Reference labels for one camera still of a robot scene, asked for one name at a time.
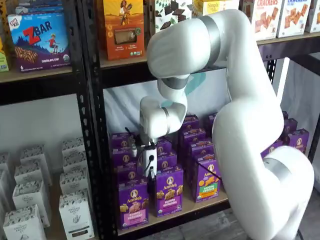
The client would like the white chocolate thins box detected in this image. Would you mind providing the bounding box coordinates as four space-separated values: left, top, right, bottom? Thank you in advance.
149 0 193 35

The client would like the green and yellow box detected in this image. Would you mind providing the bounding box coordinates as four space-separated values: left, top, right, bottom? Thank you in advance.
0 36 10 74

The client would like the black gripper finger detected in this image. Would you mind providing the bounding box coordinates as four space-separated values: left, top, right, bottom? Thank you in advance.
148 166 157 188

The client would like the white backdrop sheet teal mark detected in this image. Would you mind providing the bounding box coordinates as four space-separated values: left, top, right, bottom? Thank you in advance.
103 57 291 141

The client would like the blue Zbar snack box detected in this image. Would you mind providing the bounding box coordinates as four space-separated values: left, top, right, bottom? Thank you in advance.
6 11 72 73

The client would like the purple Annie's box green patch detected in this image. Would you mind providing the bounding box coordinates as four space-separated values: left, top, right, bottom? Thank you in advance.
193 153 224 204

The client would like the purple Annie's box magenta patch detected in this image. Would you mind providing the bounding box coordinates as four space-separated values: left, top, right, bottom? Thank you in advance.
154 164 185 218

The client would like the blue snack bar box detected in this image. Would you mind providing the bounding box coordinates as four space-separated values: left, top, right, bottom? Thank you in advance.
14 0 65 16

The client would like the purple Annie's box pink patch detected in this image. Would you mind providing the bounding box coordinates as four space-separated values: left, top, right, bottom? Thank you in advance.
118 179 150 231

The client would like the small grey wrist camera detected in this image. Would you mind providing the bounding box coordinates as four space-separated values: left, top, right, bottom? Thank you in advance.
130 134 141 158

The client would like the thin black cable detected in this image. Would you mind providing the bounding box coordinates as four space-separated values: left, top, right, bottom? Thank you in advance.
194 159 223 181

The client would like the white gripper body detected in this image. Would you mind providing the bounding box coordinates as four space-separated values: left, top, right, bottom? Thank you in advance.
141 145 159 178

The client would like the black metal shelf unit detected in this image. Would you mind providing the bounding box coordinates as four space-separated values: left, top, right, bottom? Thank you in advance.
82 0 320 240
0 0 98 240

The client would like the white organic pastry box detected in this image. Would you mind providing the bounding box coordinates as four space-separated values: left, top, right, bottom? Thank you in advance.
12 180 52 228
62 151 89 176
0 152 13 176
2 204 48 240
59 171 91 198
14 159 52 187
61 136 86 156
59 192 95 239
19 144 52 166

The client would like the orange snack box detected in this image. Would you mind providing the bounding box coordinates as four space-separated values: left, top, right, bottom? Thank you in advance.
102 0 146 61

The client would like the yellow and white box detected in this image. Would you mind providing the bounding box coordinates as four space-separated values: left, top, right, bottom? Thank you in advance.
199 0 235 16

